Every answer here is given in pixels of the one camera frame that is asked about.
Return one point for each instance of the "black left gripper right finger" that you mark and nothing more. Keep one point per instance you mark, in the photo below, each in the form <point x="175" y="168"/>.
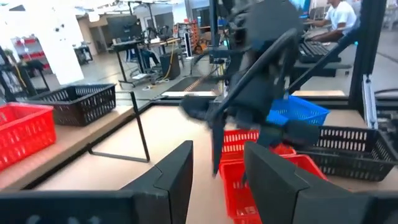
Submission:
<point x="280" y="193"/>

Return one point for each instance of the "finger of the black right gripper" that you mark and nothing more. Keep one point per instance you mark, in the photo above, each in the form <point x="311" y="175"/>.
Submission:
<point x="218" y="143"/>
<point x="265" y="135"/>

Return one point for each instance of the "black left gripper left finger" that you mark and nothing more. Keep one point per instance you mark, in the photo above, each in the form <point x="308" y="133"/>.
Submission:
<point x="168" y="186"/>

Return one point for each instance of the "red plastic slotted basket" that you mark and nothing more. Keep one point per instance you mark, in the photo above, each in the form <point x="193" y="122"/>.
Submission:
<point x="25" y="137"/>
<point x="236" y="143"/>
<point x="236" y="193"/>

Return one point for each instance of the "blue plastic slotted basket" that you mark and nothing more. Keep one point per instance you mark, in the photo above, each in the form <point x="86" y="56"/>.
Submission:
<point x="301" y="110"/>

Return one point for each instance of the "black plastic slotted basket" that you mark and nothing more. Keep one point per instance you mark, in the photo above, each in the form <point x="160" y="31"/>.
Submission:
<point x="348" y="155"/>
<point x="81" y="105"/>

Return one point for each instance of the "wooden shelf with black legs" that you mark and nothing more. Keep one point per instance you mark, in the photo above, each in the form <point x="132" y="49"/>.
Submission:
<point x="71" y="137"/>

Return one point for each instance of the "black mat with hazard stripes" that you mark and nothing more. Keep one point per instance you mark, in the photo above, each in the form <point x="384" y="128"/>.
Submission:
<point x="192" y="84"/>

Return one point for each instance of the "black keyboard desk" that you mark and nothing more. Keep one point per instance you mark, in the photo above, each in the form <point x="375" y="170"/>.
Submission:
<point x="323" y="67"/>

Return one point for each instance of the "black computer keyboard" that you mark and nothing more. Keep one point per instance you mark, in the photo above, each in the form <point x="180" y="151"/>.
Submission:
<point x="317" y="51"/>

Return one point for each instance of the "black computer tower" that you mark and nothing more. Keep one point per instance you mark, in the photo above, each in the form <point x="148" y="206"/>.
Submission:
<point x="170" y="66"/>

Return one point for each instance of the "silver aluminium extrusion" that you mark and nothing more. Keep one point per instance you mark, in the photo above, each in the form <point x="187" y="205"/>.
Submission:
<point x="370" y="102"/>

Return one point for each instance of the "person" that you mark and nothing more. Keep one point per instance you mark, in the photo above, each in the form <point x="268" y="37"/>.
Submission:
<point x="340" y="15"/>

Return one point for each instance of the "black workbench table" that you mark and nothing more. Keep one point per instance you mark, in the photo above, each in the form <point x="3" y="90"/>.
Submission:
<point x="130" y="45"/>

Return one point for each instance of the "black computer monitor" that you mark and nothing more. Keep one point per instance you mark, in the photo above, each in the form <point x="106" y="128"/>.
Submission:
<point x="124" y="27"/>

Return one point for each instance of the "white pillar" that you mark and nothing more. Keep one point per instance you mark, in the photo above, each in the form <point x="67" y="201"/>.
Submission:
<point x="65" y="46"/>

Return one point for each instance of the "black aluminium table frame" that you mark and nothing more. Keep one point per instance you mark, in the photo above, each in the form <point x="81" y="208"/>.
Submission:
<point x="367" y="46"/>

